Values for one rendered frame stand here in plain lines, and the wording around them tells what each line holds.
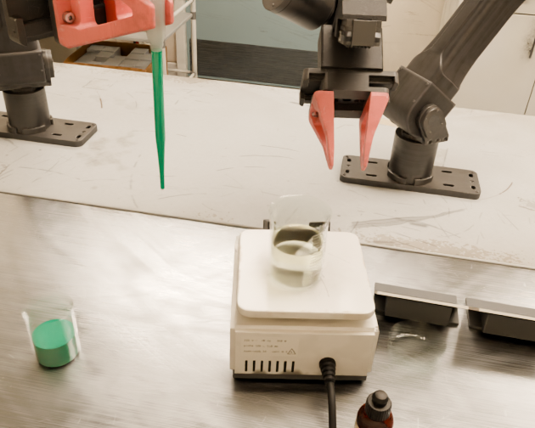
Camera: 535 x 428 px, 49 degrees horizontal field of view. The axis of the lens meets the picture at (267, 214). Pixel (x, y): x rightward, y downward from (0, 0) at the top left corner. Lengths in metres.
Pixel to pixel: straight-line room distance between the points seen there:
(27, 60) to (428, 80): 0.56
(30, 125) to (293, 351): 0.61
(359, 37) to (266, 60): 2.98
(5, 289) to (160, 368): 0.21
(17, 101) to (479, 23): 0.67
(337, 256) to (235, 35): 3.04
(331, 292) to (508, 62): 2.49
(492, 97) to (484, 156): 2.00
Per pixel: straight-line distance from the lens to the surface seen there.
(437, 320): 0.64
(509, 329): 0.65
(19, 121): 0.99
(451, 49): 0.81
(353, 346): 0.53
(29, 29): 0.44
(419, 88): 0.79
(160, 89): 0.41
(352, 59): 0.64
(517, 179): 0.96
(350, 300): 0.52
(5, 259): 0.73
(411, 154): 0.84
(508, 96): 3.00
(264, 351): 0.53
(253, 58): 3.57
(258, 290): 0.52
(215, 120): 1.02
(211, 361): 0.58
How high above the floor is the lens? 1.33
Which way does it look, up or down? 34 degrees down
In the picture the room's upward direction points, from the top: 3 degrees clockwise
